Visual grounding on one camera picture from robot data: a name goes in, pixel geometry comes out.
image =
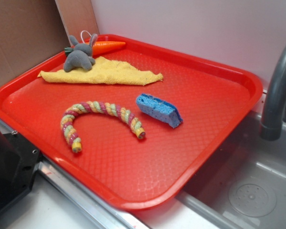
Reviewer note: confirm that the gray plastic sink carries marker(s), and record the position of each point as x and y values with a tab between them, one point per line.
241	186

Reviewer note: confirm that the brown cardboard panel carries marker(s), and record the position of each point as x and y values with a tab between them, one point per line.
31	31

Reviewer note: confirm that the multicolour twisted rope toy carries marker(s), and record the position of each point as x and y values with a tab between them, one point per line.
94	107

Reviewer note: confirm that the gray faucet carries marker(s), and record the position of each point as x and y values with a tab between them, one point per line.
274	111

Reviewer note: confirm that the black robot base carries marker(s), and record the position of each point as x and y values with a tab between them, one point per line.
19	160

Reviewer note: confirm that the gray plush bunny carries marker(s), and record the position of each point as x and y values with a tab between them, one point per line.
81	56

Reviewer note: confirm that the red plastic tray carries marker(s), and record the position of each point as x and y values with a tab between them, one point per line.
126	172

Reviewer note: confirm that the yellow cloth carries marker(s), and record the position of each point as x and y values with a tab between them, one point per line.
105	71

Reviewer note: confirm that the orange toy carrot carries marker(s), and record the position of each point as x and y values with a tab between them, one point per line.
100	47

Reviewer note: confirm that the blue sponge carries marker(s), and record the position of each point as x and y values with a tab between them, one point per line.
159	109

